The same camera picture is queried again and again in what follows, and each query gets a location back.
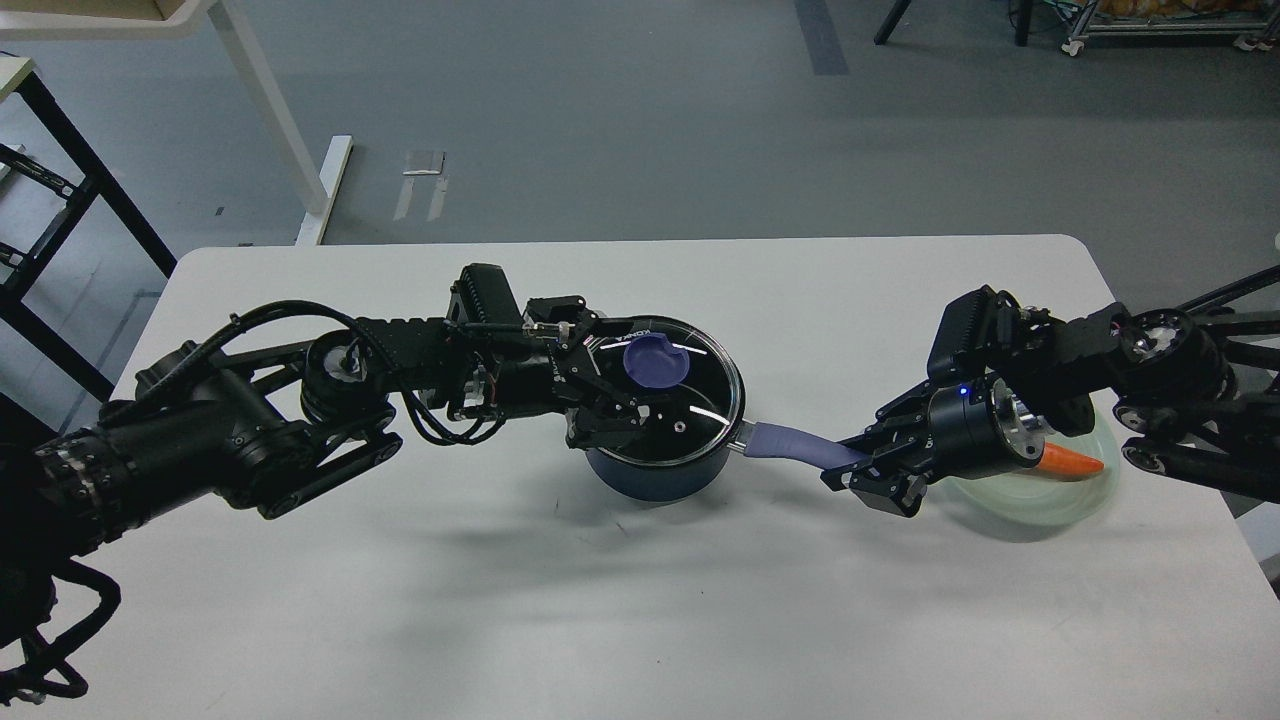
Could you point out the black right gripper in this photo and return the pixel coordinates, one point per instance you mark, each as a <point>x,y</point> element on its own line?
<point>974,431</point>

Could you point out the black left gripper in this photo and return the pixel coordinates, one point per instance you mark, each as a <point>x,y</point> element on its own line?
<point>540,375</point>

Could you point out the glass pot lid purple knob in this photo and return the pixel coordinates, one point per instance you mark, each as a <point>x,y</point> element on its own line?
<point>707,396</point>

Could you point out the dark blue saucepan purple handle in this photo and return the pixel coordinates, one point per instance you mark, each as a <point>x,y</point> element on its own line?
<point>675,484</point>

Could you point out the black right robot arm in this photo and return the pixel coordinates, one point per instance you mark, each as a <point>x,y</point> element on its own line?
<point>1001,375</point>

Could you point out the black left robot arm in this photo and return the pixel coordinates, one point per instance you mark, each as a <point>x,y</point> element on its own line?
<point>282,404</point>

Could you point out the translucent green plate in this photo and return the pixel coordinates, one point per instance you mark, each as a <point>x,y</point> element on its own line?
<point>1036,499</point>

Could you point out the toy carrot with green leaves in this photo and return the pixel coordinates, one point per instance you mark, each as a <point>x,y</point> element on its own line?
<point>1067,465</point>

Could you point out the black furniture leg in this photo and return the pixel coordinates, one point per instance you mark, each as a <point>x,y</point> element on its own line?
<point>891,21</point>

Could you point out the wheeled metal cart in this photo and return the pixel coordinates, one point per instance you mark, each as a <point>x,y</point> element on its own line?
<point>1250,25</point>

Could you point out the black metal rack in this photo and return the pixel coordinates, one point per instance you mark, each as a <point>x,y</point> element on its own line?
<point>97,183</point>

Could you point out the white desk with legs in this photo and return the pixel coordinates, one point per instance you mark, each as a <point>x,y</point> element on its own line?
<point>317,183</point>

